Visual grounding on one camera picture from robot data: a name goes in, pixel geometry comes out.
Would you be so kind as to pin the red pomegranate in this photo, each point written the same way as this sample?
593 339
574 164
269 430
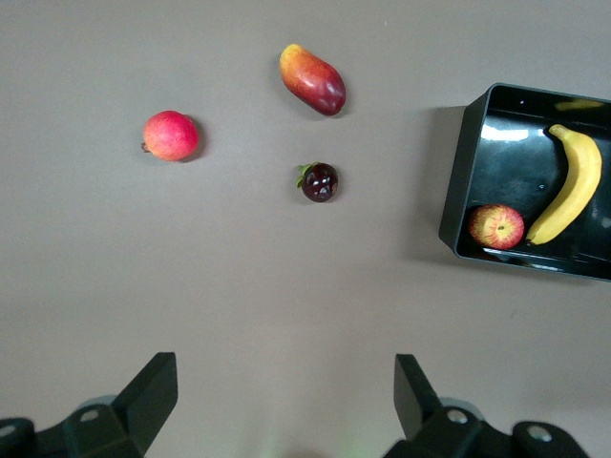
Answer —
171 136

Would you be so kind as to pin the black plastic box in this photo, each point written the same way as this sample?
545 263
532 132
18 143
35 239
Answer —
506 162

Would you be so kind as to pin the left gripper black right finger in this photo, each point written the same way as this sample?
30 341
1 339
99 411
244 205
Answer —
429 429

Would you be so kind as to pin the red yellow mango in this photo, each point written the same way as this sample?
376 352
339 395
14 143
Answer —
312 81

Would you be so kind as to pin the dark purple mangosteen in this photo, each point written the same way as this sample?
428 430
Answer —
320 183

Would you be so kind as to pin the red yellow apple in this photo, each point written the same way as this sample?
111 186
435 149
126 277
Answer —
496 226

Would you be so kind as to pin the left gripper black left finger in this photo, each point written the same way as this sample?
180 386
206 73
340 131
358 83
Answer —
124 420

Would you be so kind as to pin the yellow banana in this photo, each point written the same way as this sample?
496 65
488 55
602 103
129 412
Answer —
580 181

